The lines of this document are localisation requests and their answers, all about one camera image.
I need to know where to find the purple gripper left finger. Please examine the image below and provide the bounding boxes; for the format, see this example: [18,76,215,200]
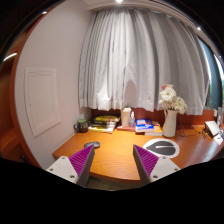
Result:
[47,145,95,187]

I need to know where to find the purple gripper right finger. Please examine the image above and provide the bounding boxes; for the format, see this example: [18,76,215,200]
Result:
[133,145,180,185]

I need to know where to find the round white mouse pad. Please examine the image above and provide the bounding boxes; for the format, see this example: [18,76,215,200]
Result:
[143,138,180,158]

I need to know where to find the grey computer mouse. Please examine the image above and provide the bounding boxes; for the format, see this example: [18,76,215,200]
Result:
[84,141,100,149]

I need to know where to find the yellow book under blue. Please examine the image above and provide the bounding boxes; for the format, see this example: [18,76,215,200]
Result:
[145,121,163,136]

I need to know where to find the white ceramic vase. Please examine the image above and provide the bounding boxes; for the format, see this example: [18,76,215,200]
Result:
[162,110,177,137]

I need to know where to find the dark green mug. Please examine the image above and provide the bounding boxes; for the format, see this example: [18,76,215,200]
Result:
[74,119,88,133]

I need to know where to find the clear sanitizer bottle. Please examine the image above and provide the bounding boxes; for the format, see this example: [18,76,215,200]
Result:
[129,111,135,128]

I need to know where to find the stack of books with yellow cover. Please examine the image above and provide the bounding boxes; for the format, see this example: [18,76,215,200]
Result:
[89,115,120,133]

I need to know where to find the white and pink flowers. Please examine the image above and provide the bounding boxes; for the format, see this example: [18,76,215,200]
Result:
[159,84,187,114]

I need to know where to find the white tablet stand device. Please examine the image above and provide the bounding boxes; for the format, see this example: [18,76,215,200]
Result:
[205,121,220,137]

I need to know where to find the white sheer curtain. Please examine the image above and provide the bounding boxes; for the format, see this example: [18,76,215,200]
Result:
[79,7,209,115]

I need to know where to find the black cable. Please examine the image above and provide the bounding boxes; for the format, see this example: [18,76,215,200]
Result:
[176,124,199,138]

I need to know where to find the white wall access panel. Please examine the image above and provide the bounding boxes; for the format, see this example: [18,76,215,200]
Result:
[25,67,61,137]

